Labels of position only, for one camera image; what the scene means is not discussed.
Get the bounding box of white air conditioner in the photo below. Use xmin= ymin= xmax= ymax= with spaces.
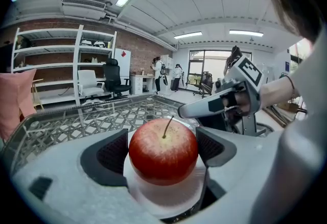
xmin=61 ymin=0 xmax=108 ymax=21

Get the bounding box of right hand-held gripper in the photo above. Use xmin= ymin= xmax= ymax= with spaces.
xmin=177 ymin=55 xmax=267 ymax=137

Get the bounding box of black gaming chair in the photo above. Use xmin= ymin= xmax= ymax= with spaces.
xmin=193 ymin=71 xmax=215 ymax=99

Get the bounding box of person's white t-shirt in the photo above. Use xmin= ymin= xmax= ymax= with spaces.
xmin=250 ymin=31 xmax=327 ymax=224

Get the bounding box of black office chair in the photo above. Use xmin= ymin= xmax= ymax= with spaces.
xmin=102 ymin=58 xmax=132 ymax=99

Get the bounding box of pink cloth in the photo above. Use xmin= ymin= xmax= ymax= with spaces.
xmin=0 ymin=68 xmax=38 ymax=141

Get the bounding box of person's right forearm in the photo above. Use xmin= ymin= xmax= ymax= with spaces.
xmin=260 ymin=74 xmax=301 ymax=110

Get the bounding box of white plate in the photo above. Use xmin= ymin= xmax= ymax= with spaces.
xmin=123 ymin=151 xmax=211 ymax=220

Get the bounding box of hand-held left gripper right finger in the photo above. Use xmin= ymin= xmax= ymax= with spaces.
xmin=195 ymin=127 xmax=285 ymax=224

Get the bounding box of rattan glass-top coffee table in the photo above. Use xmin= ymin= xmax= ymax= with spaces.
xmin=2 ymin=93 xmax=275 ymax=175

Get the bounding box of white office chair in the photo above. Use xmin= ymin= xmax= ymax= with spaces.
xmin=77 ymin=69 xmax=106 ymax=102

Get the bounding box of white cubby cabinet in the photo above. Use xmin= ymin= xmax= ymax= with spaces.
xmin=160 ymin=54 xmax=175 ymax=76

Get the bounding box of white tall cabinet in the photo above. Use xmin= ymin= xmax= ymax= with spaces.
xmin=113 ymin=48 xmax=132 ymax=96

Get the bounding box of white drawer desk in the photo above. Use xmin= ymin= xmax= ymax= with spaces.
xmin=130 ymin=73 xmax=157 ymax=95

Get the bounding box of red apple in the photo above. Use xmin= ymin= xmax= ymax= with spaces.
xmin=128 ymin=115 xmax=199 ymax=187

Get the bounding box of white shelf unit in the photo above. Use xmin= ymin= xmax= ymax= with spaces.
xmin=11 ymin=24 xmax=118 ymax=107

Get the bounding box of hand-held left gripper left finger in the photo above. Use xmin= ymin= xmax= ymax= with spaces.
xmin=11 ymin=128 xmax=165 ymax=224

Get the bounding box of black-framed window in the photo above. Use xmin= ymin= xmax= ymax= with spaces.
xmin=188 ymin=49 xmax=253 ymax=86

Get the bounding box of person's right hand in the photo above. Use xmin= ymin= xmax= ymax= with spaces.
xmin=221 ymin=90 xmax=251 ymax=115

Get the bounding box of black wrist hair tie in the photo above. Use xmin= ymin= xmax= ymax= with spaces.
xmin=287 ymin=74 xmax=297 ymax=99

